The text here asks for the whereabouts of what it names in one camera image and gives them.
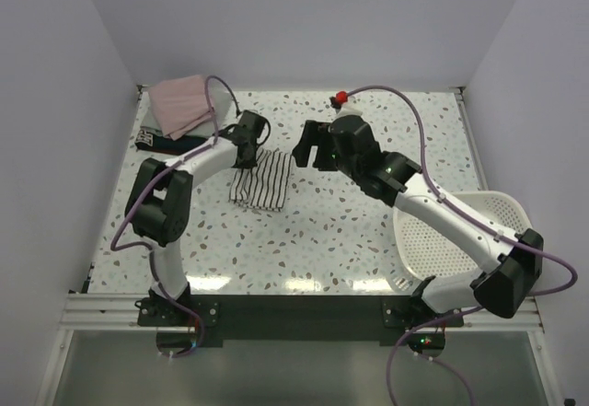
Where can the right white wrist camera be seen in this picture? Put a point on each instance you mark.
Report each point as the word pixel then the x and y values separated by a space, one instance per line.
pixel 340 102

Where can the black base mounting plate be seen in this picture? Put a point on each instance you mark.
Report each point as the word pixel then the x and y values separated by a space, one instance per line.
pixel 214 320

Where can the white perforated laundry basket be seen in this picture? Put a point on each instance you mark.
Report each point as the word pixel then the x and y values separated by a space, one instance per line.
pixel 425 252

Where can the aluminium frame rail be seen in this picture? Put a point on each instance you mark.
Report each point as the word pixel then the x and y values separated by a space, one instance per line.
pixel 116 312

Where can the pink tank top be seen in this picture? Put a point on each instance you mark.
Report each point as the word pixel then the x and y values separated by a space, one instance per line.
pixel 180 105

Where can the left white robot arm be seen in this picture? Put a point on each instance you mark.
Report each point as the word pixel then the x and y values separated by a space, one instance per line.
pixel 159 206

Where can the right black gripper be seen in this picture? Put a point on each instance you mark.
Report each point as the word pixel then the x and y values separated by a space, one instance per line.
pixel 310 138

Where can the folded dark tank top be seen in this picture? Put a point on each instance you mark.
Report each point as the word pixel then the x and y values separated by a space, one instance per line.
pixel 150 141

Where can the striped black white tank top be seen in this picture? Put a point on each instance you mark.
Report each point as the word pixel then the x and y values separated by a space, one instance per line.
pixel 265 186

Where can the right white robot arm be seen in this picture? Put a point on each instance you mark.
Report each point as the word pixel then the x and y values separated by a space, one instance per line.
pixel 508 262

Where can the folded grey tank top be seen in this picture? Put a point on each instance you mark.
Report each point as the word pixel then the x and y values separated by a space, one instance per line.
pixel 222 103

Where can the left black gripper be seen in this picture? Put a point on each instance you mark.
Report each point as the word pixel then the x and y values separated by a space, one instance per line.
pixel 251 162

